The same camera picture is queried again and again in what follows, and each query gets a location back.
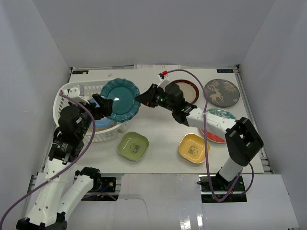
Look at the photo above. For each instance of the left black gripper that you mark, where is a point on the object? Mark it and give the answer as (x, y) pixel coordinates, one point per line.
(96, 108)

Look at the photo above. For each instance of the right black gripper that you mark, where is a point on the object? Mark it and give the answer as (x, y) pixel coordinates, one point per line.
(147, 98)

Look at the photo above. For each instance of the blue round plate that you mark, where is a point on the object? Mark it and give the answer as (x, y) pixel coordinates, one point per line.
(103, 123)

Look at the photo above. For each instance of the teal scalloped plate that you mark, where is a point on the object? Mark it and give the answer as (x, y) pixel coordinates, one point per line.
(123, 93)

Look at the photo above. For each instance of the dark red rimmed plate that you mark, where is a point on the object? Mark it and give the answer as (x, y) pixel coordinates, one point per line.
(189, 89)

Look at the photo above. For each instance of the green square panda plate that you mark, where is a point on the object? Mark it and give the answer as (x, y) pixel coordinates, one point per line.
(133, 146)

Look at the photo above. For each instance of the yellow square panda plate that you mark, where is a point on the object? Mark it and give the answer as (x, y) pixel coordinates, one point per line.
(192, 148)

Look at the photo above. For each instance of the grey reindeer plate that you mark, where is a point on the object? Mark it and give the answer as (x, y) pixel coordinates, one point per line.
(222, 93)

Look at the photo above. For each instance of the red and teal plate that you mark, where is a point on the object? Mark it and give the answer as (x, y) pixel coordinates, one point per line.
(217, 136)

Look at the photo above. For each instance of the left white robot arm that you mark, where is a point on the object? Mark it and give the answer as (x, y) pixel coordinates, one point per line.
(52, 207)

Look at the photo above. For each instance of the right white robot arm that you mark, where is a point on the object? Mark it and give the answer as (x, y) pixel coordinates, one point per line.
(242, 139)

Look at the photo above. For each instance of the white plastic dish bin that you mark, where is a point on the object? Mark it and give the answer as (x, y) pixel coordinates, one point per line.
(88, 88)

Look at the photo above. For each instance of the papers at back edge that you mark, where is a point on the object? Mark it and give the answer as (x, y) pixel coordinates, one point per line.
(161, 67)

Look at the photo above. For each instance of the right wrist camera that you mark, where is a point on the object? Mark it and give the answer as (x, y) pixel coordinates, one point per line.
(164, 79)

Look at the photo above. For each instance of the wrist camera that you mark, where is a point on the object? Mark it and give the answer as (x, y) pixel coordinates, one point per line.
(164, 79)
(76, 93)

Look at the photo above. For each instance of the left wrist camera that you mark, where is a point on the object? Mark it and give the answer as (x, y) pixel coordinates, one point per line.
(76, 93)

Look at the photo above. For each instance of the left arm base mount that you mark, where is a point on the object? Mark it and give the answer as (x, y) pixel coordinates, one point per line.
(106, 192)

